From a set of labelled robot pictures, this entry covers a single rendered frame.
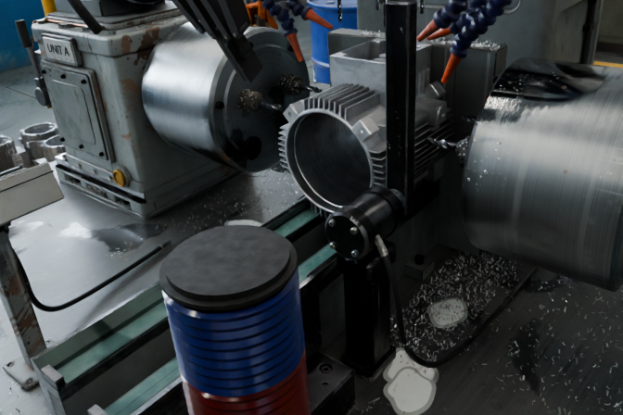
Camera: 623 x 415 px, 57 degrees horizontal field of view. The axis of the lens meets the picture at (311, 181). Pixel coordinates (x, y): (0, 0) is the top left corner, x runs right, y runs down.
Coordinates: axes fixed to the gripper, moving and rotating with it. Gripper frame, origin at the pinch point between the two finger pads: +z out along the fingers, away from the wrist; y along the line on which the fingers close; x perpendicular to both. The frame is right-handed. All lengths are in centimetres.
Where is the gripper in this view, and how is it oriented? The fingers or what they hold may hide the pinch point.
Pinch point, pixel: (240, 54)
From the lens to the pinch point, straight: 74.1
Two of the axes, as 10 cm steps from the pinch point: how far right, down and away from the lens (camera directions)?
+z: 3.7, 5.8, 7.2
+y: -7.7, -2.4, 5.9
